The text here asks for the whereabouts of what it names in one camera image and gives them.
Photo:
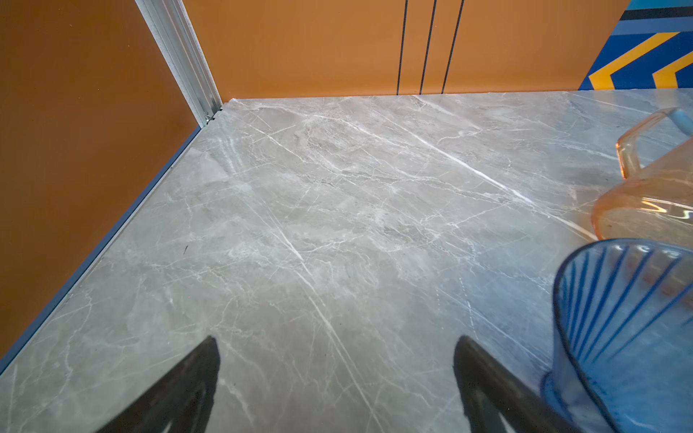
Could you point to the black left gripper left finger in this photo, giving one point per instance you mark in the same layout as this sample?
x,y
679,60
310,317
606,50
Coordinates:
x,y
181,401

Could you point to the orange glass carafe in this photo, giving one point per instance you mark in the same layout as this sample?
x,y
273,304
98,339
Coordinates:
x,y
653,202

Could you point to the left aluminium corner post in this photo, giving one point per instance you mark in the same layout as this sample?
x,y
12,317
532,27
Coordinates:
x,y
170,26

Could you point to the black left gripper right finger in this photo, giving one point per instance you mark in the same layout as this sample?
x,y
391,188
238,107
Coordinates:
x,y
493,398

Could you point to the blue ribbed plastic dripper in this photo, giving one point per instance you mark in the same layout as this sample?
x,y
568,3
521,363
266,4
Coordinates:
x,y
622,328

